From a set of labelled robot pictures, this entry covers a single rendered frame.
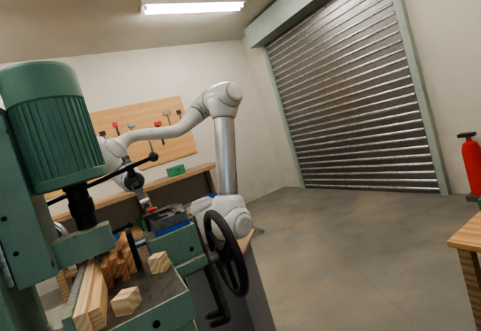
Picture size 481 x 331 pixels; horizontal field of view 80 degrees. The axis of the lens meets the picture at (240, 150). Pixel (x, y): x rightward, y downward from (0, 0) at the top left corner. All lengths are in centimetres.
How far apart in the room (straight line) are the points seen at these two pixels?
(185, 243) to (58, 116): 46
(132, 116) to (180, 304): 373
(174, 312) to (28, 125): 54
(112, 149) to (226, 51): 397
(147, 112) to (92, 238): 351
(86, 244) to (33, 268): 12
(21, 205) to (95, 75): 360
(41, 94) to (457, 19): 303
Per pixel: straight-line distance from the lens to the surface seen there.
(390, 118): 350
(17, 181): 84
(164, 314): 64
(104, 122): 418
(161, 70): 453
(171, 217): 84
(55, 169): 81
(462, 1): 321
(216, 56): 494
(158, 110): 433
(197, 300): 161
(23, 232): 85
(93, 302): 67
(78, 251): 88
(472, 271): 149
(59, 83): 85
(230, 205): 131
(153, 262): 77
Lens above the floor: 117
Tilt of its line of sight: 4 degrees down
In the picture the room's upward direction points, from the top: 16 degrees counter-clockwise
